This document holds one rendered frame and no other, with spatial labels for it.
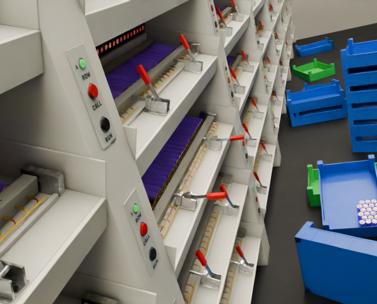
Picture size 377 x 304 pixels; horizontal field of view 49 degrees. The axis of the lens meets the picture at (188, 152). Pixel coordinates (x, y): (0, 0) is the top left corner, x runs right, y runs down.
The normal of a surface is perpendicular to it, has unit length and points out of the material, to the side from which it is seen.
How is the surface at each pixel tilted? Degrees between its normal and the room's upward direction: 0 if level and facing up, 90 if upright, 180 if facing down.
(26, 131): 90
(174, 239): 20
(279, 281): 0
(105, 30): 111
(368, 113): 90
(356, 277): 90
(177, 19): 90
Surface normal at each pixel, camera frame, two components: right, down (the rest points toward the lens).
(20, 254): 0.08, -0.88
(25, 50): 0.96, 0.19
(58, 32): 0.93, -0.13
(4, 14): -0.26, 0.44
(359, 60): -0.47, 0.46
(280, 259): -0.26, -0.89
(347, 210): -0.33, -0.70
